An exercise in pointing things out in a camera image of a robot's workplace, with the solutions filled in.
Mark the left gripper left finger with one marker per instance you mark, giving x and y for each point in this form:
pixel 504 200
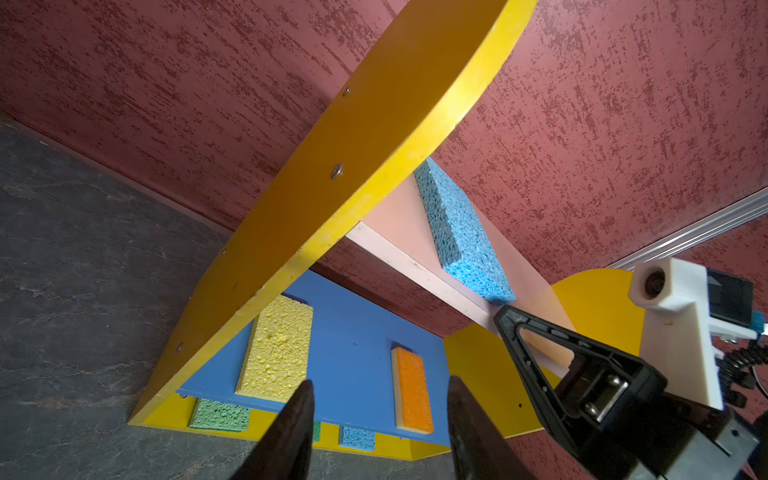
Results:
pixel 284 452

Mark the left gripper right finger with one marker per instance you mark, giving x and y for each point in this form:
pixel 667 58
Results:
pixel 479 451

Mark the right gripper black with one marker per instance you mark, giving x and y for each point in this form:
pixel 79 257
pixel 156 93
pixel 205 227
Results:
pixel 678 444

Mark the blue sponge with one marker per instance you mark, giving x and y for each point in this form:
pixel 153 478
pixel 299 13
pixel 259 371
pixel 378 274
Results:
pixel 462 244
pixel 356 439

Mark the green cellulose sponge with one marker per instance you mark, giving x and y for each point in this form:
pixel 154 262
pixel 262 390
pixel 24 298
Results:
pixel 219 416

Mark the yellow cellulose sponge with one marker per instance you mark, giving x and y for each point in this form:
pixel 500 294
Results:
pixel 276 359

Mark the yellow shelf with coloured boards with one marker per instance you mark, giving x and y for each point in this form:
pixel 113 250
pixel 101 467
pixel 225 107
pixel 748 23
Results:
pixel 421 78

